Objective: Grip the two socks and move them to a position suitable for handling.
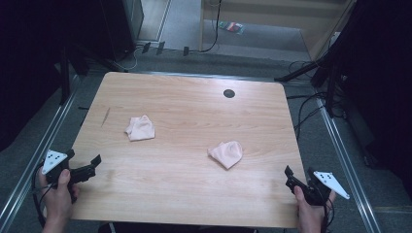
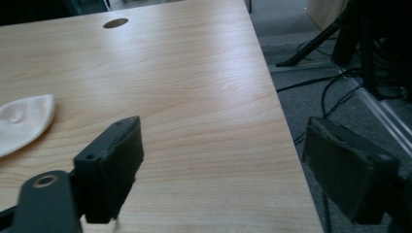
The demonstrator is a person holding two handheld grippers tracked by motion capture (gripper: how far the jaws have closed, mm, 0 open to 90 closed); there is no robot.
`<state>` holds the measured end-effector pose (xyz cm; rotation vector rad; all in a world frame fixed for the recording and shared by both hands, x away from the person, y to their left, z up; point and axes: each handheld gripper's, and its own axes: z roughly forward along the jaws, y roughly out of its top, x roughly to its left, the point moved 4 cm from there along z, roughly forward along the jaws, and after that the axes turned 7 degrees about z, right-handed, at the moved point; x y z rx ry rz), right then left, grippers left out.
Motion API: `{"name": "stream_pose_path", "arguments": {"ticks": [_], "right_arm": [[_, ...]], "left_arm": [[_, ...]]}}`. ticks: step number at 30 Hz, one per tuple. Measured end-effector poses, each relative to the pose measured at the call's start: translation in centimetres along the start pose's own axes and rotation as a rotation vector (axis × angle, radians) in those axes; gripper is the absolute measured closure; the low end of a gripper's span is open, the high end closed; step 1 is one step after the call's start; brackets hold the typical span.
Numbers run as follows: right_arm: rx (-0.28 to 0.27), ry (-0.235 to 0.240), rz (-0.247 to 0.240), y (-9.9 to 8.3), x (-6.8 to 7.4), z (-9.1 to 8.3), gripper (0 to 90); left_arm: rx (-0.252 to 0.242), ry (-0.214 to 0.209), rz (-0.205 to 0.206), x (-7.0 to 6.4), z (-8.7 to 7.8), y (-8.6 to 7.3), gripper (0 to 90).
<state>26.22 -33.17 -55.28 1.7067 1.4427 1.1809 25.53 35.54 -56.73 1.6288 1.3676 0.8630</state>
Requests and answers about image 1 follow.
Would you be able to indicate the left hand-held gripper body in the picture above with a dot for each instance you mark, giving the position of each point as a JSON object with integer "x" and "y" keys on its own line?
{"x": 55, "y": 160}

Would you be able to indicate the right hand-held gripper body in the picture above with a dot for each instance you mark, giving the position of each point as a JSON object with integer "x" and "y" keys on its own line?
{"x": 319, "y": 186}

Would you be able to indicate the pink sock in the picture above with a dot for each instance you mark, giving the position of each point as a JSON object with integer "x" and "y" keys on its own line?
{"x": 141, "y": 128}
{"x": 228, "y": 153}

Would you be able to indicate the person's right hand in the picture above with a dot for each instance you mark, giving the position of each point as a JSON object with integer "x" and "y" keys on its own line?
{"x": 309, "y": 210}

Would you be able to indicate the person's left hand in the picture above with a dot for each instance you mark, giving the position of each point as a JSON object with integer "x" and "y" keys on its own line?
{"x": 58, "y": 200}

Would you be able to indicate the black metal stand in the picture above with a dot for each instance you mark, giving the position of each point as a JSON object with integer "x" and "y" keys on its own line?
{"x": 330, "y": 77}
{"x": 64, "y": 77}

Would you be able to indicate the black round table grommet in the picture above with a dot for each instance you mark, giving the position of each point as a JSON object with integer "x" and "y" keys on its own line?
{"x": 229, "y": 93}

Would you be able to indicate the dark curtain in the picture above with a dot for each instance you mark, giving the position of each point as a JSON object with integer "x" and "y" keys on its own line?
{"x": 385, "y": 81}
{"x": 29, "y": 64}

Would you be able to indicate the black plug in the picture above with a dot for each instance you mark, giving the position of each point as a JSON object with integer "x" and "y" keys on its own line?
{"x": 160, "y": 47}
{"x": 186, "y": 51}
{"x": 146, "y": 47}

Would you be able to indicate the black cabinet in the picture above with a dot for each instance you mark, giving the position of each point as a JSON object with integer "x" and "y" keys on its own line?
{"x": 120, "y": 26}

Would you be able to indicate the colourful packet on floor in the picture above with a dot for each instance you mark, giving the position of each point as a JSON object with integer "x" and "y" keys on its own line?
{"x": 232, "y": 26}

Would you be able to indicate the metal floor rail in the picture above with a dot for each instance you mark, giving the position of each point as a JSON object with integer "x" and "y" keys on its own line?
{"x": 343, "y": 161}
{"x": 39, "y": 145}

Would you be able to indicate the light wooden frame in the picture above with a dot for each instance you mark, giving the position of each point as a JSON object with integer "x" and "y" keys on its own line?
{"x": 202, "y": 24}

